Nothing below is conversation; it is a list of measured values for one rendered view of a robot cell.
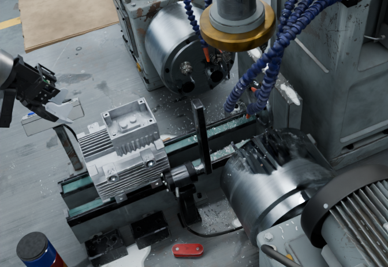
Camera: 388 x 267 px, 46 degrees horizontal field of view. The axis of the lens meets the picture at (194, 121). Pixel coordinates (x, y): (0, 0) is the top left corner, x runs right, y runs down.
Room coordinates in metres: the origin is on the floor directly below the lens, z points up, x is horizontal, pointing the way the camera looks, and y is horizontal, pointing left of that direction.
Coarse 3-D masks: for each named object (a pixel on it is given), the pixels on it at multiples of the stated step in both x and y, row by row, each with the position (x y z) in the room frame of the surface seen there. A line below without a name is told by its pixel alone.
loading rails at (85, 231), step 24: (240, 120) 0.95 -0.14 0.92; (168, 144) 0.90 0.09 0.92; (192, 144) 0.89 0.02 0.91; (216, 144) 0.91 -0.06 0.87; (216, 168) 0.80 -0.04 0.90; (72, 192) 0.79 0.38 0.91; (96, 192) 0.81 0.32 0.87; (144, 192) 0.74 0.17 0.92; (168, 192) 0.76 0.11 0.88; (72, 216) 0.70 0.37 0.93; (96, 216) 0.70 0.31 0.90; (120, 216) 0.72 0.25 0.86; (144, 216) 0.73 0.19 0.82
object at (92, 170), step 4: (76, 136) 0.83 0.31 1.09; (80, 136) 0.83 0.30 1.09; (156, 140) 0.77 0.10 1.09; (160, 140) 0.77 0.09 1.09; (156, 144) 0.76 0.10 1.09; (160, 144) 0.76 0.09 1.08; (156, 148) 0.76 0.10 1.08; (160, 148) 0.76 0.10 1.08; (88, 168) 0.72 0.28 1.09; (92, 168) 0.72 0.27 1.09; (96, 168) 0.72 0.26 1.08; (88, 172) 0.71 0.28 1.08; (92, 172) 0.71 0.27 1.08; (96, 172) 0.71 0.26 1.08; (108, 200) 0.71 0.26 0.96
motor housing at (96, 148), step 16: (80, 144) 0.79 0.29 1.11; (96, 144) 0.78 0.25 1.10; (112, 144) 0.77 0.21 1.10; (96, 160) 0.75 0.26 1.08; (112, 160) 0.75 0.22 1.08; (128, 160) 0.75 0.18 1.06; (160, 160) 0.75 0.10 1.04; (96, 176) 0.72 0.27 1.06; (128, 176) 0.72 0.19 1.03; (144, 176) 0.72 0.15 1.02; (160, 176) 0.74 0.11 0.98; (112, 192) 0.70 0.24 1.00; (128, 192) 0.72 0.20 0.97
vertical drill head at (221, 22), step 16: (224, 0) 0.87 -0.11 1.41; (240, 0) 0.85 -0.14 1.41; (256, 0) 0.92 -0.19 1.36; (208, 16) 0.92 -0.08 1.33; (224, 16) 0.87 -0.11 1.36; (240, 16) 0.85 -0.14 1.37; (256, 16) 0.86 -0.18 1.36; (272, 16) 0.88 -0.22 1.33; (208, 32) 0.86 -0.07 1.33; (224, 32) 0.85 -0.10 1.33; (240, 32) 0.83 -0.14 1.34; (256, 32) 0.83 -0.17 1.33; (272, 32) 0.84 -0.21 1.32; (224, 48) 0.82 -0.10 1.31; (240, 48) 0.81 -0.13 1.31
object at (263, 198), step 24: (264, 144) 0.64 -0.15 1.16; (288, 144) 0.64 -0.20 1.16; (312, 144) 0.66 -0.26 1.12; (240, 168) 0.62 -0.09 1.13; (264, 168) 0.59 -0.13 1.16; (288, 168) 0.57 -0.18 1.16; (312, 168) 0.56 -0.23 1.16; (240, 192) 0.57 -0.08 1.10; (264, 192) 0.53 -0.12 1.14; (288, 192) 0.51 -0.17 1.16; (312, 192) 0.51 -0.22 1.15; (240, 216) 0.54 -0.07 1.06; (264, 216) 0.50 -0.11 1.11; (288, 216) 0.48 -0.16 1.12
